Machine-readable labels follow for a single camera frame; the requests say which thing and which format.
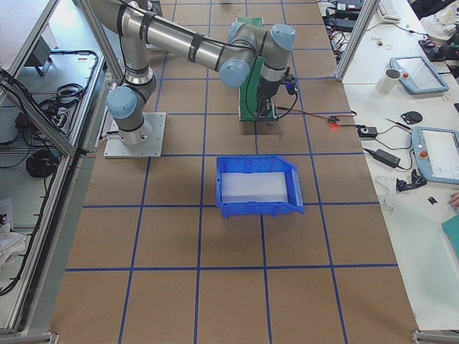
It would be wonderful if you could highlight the white keyboard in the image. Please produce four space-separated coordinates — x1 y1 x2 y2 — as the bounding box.
377 0 401 23

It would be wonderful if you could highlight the aluminium frame post right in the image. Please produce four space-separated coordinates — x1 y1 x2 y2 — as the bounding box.
335 0 379 82

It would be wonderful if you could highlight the coiled black cable floor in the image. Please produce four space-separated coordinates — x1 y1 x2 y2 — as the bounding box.
26 149 59 178

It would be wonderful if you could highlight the teal folder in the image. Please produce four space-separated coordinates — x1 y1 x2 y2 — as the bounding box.
442 214 459 258

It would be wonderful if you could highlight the white foam bin liner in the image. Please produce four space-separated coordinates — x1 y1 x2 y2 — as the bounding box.
220 172 288 203

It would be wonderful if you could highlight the teach pendant near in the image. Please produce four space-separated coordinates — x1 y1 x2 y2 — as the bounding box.
411 126 458 185

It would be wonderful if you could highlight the black bracket part desk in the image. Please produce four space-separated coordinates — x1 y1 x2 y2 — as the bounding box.
396 169 427 193

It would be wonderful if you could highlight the green conveyor belt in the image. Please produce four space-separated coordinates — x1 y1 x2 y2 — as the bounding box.
236 17 278 122

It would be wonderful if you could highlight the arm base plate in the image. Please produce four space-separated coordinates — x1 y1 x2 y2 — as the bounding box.
104 113 166 158

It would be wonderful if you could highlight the white cup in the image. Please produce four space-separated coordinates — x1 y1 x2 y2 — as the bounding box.
376 68 402 93

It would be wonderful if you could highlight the black round object desk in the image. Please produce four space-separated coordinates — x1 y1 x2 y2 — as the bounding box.
400 111 423 125

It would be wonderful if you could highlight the black power supply brick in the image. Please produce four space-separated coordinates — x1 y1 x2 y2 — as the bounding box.
371 149 400 168

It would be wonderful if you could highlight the teach pendant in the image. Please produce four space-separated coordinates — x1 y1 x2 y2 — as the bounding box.
389 56 449 95
411 126 458 185

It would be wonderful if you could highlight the black camera cable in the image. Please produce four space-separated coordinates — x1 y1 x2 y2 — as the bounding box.
275 67 301 119

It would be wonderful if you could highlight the black speed controller box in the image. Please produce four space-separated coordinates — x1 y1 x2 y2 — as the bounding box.
356 125 378 139

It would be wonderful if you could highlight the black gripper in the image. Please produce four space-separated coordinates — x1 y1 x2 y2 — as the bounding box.
256 74 296 104

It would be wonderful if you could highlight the aluminium frame left side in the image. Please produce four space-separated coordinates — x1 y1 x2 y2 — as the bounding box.
1 1 121 342

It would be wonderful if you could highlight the teach pendant far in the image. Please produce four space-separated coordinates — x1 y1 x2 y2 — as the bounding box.
389 56 449 95

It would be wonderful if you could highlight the red black conveyor cable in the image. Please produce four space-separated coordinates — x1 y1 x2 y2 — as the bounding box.
275 104 359 125

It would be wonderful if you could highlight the blue plastic bin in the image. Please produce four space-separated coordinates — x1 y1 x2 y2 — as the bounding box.
216 156 305 218

